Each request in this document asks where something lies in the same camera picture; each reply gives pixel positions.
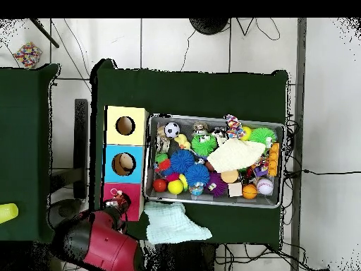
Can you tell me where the mint green cloth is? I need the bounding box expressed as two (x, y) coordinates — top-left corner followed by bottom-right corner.
(145, 201), (213, 246)

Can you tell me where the small orange basketball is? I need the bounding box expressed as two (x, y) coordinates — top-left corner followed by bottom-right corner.
(242, 183), (259, 200)

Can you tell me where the wooden box with three holes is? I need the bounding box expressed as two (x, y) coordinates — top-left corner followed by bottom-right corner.
(101, 105), (149, 222)

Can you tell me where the orange striped plush tiger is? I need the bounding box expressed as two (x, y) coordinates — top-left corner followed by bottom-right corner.
(110, 188), (130, 209)

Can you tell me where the yellow-green ball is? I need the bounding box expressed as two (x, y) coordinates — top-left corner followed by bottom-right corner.
(168, 179), (185, 195)

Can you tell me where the black round stand base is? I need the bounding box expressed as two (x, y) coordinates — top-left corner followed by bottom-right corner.
(188, 18), (229, 35)

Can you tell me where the black chair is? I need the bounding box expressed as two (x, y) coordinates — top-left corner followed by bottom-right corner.
(49, 98), (90, 227)

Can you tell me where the large blue spiky ball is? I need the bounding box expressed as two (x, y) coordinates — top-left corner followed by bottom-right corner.
(169, 149), (195, 175)

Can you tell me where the cream waffle cloth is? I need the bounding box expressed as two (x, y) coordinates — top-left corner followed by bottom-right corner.
(207, 138), (267, 174)

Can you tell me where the multicoloured patterned cloth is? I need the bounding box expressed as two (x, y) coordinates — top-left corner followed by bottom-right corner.
(224, 114), (245, 140)

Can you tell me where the white baseball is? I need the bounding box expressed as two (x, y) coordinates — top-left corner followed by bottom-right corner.
(256, 177), (274, 196)

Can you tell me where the small soccer ball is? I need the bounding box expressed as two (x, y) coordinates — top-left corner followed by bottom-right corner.
(164, 121), (181, 139)

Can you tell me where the multicoloured patterned object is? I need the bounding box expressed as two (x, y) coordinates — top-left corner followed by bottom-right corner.
(12, 41), (43, 69)

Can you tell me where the yellow tennis ball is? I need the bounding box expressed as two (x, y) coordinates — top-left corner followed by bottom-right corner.
(241, 125), (254, 142)

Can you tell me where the black rod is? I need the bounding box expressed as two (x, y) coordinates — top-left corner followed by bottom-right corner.
(29, 18), (60, 49)

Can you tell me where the purple spiky ball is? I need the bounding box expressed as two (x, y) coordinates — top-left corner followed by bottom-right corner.
(207, 172), (228, 198)

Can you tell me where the clear mesh bin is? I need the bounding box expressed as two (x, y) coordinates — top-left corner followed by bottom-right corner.
(144, 114), (286, 209)

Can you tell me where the yellow cup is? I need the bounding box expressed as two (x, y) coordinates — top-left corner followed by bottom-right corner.
(0, 203), (20, 225)

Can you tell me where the yellow plush toy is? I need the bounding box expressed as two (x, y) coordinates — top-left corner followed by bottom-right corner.
(173, 134), (192, 151)

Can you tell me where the red ball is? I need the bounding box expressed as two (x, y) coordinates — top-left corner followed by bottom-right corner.
(152, 179), (168, 193)

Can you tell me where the dark green tablecloth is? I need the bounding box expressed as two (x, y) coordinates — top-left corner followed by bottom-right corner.
(0, 64), (60, 243)
(90, 59), (290, 245)

